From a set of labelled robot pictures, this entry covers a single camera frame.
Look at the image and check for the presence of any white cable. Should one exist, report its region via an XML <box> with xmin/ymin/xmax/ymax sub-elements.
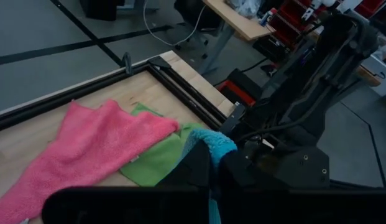
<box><xmin>142</xmin><ymin>0</ymin><xmax>208</xmax><ymax>47</ymax></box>

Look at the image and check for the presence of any pink microfiber towel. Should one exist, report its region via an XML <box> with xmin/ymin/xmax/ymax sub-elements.
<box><xmin>0</xmin><ymin>99</ymin><xmax>181</xmax><ymax>224</ymax></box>

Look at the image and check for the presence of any green microfiber towel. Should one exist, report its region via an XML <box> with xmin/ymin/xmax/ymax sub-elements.
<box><xmin>119</xmin><ymin>102</ymin><xmax>209</xmax><ymax>187</ymax></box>

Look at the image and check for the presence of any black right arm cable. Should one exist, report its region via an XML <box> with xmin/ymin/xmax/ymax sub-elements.
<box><xmin>236</xmin><ymin>86</ymin><xmax>333</xmax><ymax>144</ymax></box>

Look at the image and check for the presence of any red storage bin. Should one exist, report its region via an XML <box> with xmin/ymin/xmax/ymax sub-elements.
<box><xmin>354</xmin><ymin>0</ymin><xmax>386</xmax><ymax>19</ymax></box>

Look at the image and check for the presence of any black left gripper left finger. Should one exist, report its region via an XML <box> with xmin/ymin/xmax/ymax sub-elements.
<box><xmin>42</xmin><ymin>140</ymin><xmax>211</xmax><ymax>224</ymax></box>

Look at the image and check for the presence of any clear plastic bag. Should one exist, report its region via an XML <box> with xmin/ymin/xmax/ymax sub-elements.
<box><xmin>225</xmin><ymin>0</ymin><xmax>262</xmax><ymax>19</ymax></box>

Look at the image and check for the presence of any black office chair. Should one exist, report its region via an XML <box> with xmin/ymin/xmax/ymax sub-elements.
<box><xmin>173</xmin><ymin>0</ymin><xmax>226</xmax><ymax>60</ymax></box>

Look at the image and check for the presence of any red storage bin rack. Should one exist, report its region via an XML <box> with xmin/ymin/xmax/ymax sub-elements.
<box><xmin>267</xmin><ymin>0</ymin><xmax>329</xmax><ymax>52</ymax></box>

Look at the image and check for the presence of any blue microfiber towel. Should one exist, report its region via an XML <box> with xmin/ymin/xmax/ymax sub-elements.
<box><xmin>179</xmin><ymin>128</ymin><xmax>239</xmax><ymax>224</ymax></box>

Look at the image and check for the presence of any light wooden desk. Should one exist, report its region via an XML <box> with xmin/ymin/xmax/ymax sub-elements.
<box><xmin>202</xmin><ymin>0</ymin><xmax>276</xmax><ymax>43</ymax></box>

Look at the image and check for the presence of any grey box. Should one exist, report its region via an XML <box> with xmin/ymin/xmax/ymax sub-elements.
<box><xmin>360</xmin><ymin>52</ymin><xmax>386</xmax><ymax>75</ymax></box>

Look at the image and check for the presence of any black furniture base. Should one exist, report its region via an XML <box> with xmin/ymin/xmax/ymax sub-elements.
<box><xmin>79</xmin><ymin>0</ymin><xmax>161</xmax><ymax>22</ymax></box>

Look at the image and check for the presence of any black case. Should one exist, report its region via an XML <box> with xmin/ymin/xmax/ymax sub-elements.
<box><xmin>252</xmin><ymin>33</ymin><xmax>295</xmax><ymax>63</ymax></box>

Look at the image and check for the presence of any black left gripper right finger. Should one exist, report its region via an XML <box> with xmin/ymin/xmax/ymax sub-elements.
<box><xmin>217</xmin><ymin>150</ymin><xmax>386</xmax><ymax>224</ymax></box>

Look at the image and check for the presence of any grey table foot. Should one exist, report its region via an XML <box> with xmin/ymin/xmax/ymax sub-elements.
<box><xmin>197</xmin><ymin>21</ymin><xmax>239</xmax><ymax>76</ymax></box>

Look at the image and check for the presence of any small blue white bottle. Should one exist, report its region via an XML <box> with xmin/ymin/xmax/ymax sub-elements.
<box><xmin>259</xmin><ymin>7</ymin><xmax>278</xmax><ymax>27</ymax></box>

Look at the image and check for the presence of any black floor cable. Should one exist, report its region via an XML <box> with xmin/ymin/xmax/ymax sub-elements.
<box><xmin>213</xmin><ymin>57</ymin><xmax>270</xmax><ymax>87</ymax></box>

